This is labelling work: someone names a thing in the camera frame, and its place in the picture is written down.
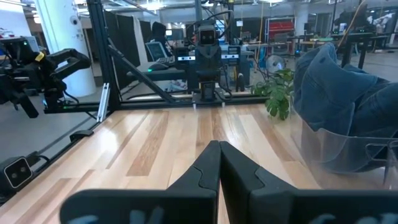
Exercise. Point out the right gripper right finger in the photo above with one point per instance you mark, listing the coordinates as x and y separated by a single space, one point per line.
280 205

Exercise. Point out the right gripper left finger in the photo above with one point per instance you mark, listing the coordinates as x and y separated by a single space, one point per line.
186 205

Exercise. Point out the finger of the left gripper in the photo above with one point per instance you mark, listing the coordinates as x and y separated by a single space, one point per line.
200 62
216 62

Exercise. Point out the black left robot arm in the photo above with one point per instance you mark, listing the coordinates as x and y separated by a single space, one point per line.
207 90

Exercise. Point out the black computer mouse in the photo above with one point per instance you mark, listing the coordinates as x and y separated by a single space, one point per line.
158 66

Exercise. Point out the tilted grey monitor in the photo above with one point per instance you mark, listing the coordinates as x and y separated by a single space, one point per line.
155 50

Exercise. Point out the person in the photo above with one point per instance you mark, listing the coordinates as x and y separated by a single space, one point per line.
159 31

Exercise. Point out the white desk fan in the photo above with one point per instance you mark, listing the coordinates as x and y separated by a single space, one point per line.
275 63

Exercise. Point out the clear plastic bin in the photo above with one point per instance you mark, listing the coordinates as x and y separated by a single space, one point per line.
308 149

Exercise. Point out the green potted plant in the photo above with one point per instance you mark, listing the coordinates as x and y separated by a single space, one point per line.
276 93

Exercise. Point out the red bin storage rack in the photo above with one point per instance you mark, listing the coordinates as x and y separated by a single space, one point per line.
281 26

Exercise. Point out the black partition panel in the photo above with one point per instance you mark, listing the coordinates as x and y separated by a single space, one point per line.
127 40

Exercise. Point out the white aluminium bar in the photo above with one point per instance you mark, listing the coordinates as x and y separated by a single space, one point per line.
103 102

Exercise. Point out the black table edge clip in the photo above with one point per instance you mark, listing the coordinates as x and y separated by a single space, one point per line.
81 135

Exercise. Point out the white round column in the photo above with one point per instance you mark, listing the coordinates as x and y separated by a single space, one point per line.
68 31

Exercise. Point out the black workbench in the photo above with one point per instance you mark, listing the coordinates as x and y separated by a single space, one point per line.
357 35

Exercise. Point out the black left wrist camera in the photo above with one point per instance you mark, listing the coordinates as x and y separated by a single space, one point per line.
207 35

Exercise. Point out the black aluminium table frame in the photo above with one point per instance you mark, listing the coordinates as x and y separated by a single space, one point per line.
105 62

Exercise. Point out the white security camera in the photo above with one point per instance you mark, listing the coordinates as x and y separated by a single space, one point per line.
74 20

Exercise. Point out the black table-level camera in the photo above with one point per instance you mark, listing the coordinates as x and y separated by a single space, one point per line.
17 174

